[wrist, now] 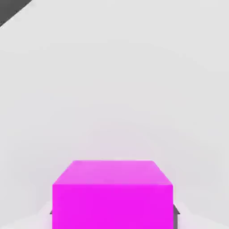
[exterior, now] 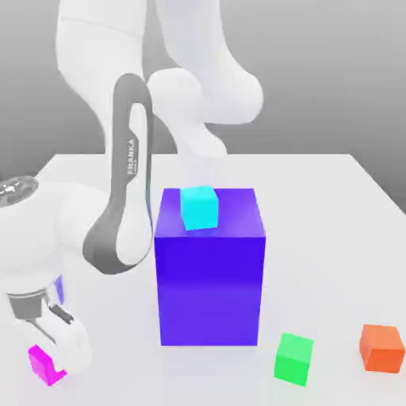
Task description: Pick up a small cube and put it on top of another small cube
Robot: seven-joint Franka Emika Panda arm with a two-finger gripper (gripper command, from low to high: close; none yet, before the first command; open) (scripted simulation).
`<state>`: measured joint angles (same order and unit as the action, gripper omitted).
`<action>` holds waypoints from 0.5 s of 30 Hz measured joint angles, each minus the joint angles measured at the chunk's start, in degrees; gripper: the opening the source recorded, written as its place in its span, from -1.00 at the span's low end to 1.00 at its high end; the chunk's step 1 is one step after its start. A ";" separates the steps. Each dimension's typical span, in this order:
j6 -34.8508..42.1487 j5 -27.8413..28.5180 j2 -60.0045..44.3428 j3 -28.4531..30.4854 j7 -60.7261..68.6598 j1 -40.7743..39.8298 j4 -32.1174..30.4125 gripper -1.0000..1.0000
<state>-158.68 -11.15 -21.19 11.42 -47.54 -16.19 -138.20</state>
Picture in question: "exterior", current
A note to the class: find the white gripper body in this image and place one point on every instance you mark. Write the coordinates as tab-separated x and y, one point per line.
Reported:
71	344

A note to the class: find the small magenta cube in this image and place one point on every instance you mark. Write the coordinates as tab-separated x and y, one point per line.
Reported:
42	366

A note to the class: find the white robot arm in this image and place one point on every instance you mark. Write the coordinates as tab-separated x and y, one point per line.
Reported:
95	95

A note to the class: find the small cyan cube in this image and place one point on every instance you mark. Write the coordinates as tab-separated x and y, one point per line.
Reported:
199	209

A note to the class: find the small green cube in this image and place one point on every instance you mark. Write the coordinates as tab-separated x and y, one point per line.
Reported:
293	360

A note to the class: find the small orange cube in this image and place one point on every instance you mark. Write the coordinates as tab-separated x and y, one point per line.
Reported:
382	349

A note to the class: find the large blue box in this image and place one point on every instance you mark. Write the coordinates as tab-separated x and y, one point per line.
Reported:
209	285

